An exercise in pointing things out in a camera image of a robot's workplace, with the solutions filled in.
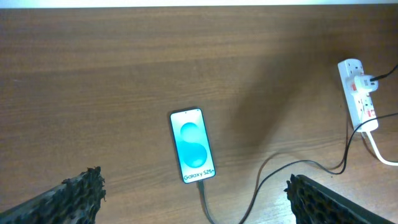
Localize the white charger adapter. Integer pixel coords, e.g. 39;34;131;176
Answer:
354;75;379;93

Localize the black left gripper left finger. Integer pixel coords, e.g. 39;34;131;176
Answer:
1;166;106;224

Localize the white power strip cord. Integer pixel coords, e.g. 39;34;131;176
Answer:
364;130;398;167

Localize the blue Galaxy smartphone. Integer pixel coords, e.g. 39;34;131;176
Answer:
170;108;216;184

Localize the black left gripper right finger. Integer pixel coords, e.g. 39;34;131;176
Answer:
285;174;393;224

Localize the black charging cable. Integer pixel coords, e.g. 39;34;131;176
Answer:
197;63;398;224

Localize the white power strip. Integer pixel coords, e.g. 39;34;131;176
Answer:
338;58;379;133

